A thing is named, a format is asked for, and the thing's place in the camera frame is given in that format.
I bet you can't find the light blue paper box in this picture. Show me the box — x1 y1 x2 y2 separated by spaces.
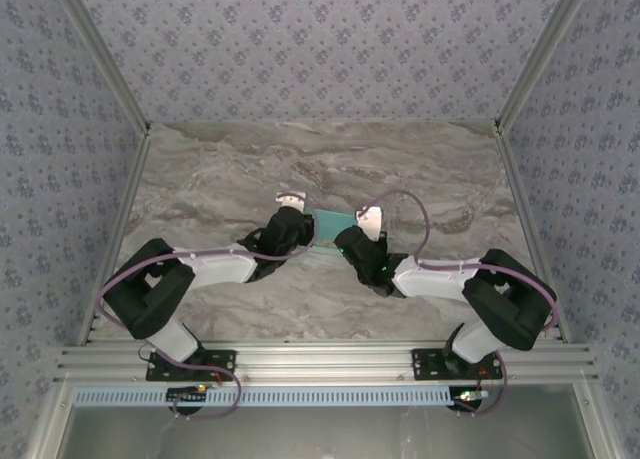
310 208 359 258

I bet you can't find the black controller board with LEDs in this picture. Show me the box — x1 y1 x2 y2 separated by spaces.
166 384 209 406
451 388 489 412

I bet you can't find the grey metal sheet panel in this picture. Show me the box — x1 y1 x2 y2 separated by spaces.
58 384 594 459

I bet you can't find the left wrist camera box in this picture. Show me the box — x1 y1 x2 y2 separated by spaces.
274 192 308 213

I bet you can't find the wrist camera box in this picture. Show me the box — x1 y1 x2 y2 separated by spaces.
274 192 308 213
353 205 385 243

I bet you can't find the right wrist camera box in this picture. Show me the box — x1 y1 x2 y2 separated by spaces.
353 205 385 243

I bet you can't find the aluminium rail beam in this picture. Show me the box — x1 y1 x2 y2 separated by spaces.
53 342 600 384

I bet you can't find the slotted grey cable duct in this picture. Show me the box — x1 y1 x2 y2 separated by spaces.
73 385 452 409

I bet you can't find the aluminium side rail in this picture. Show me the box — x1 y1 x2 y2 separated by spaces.
77 131 154 348
492 131 574 344

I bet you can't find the aluminium frame post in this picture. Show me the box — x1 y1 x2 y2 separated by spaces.
493 0 597 134
51 0 153 135

